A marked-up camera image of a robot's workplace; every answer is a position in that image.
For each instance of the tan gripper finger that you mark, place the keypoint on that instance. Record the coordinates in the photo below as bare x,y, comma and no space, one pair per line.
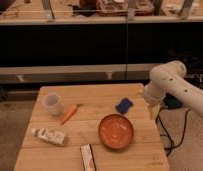
154,111

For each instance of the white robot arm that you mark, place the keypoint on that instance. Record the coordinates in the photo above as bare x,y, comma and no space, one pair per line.
168,78

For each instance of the dark power adapter box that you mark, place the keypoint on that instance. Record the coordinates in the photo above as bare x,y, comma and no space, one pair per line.
171,102

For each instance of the blue sponge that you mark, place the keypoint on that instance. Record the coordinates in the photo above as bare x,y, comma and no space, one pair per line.
124,105

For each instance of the orange plate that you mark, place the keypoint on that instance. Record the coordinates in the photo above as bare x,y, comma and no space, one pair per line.
115,131

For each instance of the white flat packet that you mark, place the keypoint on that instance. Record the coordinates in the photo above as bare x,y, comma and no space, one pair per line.
87,158

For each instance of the orange carrot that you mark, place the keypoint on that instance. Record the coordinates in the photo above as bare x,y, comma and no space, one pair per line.
67,115

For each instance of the white squeeze tube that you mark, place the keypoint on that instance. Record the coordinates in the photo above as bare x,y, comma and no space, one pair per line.
50,136

